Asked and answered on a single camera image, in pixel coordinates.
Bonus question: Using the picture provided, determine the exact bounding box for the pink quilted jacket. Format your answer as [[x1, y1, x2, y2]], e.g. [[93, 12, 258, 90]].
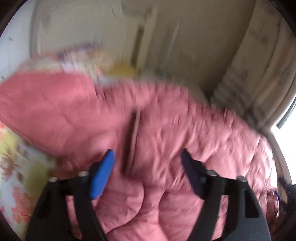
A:
[[1, 72, 278, 240]]

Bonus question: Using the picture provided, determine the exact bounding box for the floral bed sheet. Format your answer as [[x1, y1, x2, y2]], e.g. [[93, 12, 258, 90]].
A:
[[1, 55, 100, 240]]

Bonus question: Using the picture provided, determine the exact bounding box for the patterned cream curtain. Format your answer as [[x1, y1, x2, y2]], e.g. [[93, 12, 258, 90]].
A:
[[211, 1, 295, 130]]

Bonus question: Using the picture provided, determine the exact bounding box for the yellow cloth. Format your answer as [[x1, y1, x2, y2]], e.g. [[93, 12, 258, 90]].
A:
[[108, 63, 138, 78]]

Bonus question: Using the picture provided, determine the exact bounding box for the slim metal lamp pole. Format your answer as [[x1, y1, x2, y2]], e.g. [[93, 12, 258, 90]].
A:
[[164, 20, 180, 66]]

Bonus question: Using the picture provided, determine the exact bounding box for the white wooden headboard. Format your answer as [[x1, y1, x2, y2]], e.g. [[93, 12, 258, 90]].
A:
[[31, 1, 158, 70]]

